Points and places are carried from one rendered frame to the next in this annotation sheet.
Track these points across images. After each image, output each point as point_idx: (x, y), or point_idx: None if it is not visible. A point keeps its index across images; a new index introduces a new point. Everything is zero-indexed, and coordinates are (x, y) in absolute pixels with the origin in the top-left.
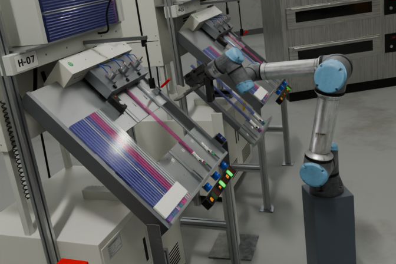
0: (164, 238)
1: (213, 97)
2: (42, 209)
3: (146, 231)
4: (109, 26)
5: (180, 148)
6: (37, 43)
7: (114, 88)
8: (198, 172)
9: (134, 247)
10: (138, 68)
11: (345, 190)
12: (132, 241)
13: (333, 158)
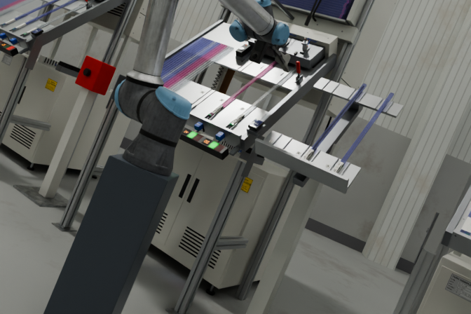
0: (209, 214)
1: (251, 55)
2: None
3: (195, 174)
4: (323, 16)
5: (222, 97)
6: None
7: (254, 41)
8: (196, 111)
9: (176, 166)
10: (303, 51)
11: (130, 163)
12: (178, 158)
13: (146, 97)
